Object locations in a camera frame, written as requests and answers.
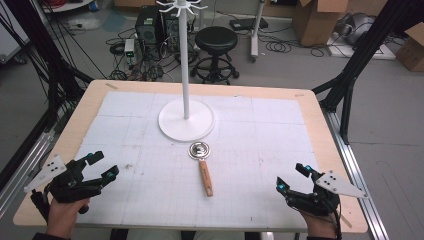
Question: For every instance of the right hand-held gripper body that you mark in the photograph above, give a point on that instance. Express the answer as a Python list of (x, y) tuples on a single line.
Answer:
[(321, 193)]

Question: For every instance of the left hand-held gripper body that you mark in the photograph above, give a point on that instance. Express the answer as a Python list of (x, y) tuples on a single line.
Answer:
[(71, 181)]

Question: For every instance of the white hook stand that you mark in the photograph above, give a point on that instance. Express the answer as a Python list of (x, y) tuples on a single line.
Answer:
[(185, 110)]

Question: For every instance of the person's right hand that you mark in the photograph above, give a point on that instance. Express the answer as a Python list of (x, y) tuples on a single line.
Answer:
[(320, 225)]

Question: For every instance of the person's left hand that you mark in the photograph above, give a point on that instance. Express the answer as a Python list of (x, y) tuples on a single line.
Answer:
[(65, 215)]

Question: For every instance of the white grid mat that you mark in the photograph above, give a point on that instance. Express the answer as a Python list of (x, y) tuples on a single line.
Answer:
[(196, 156)]

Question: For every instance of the small white device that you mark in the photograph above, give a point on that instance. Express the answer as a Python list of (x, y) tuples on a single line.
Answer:
[(129, 47)]

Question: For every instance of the black computer tower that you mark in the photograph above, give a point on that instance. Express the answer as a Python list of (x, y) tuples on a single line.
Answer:
[(150, 28)]

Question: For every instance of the black round stool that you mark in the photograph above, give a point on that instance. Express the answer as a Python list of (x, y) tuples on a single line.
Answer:
[(216, 53)]

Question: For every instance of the grey round appliance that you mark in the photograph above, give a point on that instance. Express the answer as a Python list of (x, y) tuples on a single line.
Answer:
[(357, 28)]

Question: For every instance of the cardboard box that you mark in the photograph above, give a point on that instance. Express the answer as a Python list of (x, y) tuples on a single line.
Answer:
[(321, 20), (411, 50)]

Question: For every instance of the white stand pole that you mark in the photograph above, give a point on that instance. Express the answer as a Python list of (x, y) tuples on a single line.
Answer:
[(256, 26)]

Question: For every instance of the black flat device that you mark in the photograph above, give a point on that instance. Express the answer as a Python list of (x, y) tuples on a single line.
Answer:
[(248, 23)]

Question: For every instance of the aluminium rail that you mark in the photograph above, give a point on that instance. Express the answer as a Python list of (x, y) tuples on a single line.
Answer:
[(356, 173), (23, 170)]

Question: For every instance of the black metal frame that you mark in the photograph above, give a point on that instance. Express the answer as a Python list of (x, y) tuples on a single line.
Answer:
[(46, 50), (353, 70)]

